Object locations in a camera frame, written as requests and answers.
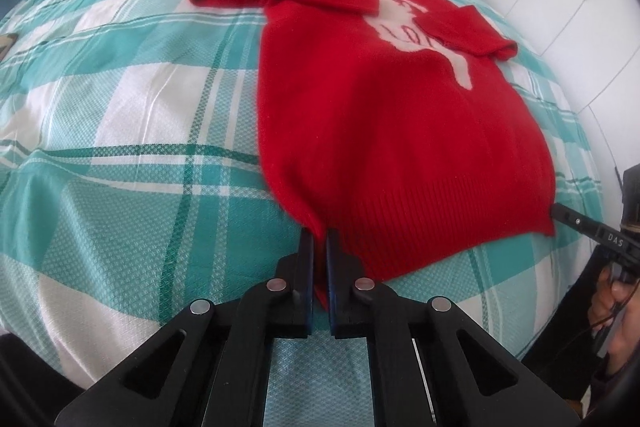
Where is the teal plaid bed sheet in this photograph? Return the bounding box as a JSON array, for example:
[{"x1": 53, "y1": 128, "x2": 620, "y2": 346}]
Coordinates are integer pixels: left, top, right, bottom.
[{"x1": 1, "y1": 0, "x2": 604, "y2": 426}]

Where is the person's right hand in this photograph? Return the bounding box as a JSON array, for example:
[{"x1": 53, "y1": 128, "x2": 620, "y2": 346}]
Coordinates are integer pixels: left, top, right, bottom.
[{"x1": 588, "y1": 268, "x2": 640, "y2": 375}]

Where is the red knit sweater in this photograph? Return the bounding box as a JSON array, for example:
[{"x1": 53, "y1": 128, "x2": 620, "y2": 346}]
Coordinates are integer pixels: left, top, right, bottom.
[{"x1": 191, "y1": 0, "x2": 555, "y2": 281}]

